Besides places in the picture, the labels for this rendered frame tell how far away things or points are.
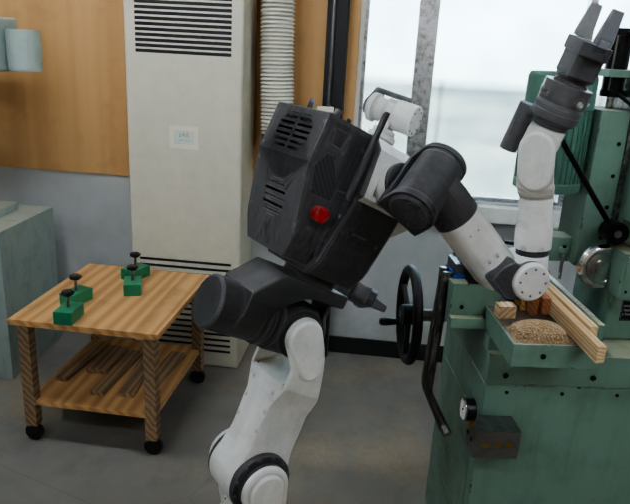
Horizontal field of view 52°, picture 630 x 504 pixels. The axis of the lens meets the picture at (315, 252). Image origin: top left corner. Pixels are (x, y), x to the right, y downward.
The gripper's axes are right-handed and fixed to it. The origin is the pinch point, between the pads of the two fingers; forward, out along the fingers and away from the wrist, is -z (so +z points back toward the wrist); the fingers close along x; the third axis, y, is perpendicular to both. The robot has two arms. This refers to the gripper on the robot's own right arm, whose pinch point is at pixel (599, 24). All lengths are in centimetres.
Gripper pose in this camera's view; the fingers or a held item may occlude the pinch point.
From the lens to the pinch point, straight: 130.9
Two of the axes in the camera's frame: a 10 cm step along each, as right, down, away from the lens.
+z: -3.0, 8.5, 4.4
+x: 0.5, -4.5, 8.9
